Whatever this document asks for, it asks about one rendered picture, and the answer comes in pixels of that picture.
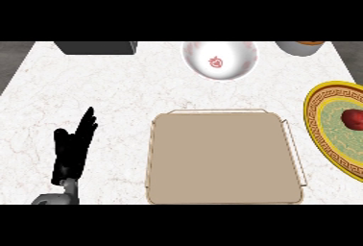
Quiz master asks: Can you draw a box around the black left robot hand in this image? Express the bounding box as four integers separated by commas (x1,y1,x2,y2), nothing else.
50,106,99,186

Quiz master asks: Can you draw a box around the beige tray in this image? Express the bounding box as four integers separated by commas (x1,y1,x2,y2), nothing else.
143,109,309,206

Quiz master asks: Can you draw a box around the yellow patterned plate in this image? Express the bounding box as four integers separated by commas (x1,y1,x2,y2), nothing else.
303,80,363,183

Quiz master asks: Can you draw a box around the red bell pepper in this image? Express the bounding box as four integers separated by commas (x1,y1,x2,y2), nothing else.
341,109,363,131

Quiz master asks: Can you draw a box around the dark grey box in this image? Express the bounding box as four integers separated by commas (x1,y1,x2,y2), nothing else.
53,41,139,56

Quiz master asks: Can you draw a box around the white bowl with red print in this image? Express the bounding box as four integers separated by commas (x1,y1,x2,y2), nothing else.
182,41,260,82

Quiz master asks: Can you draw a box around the grey pot with orange contents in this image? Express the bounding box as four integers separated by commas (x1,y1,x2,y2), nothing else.
273,41,328,58

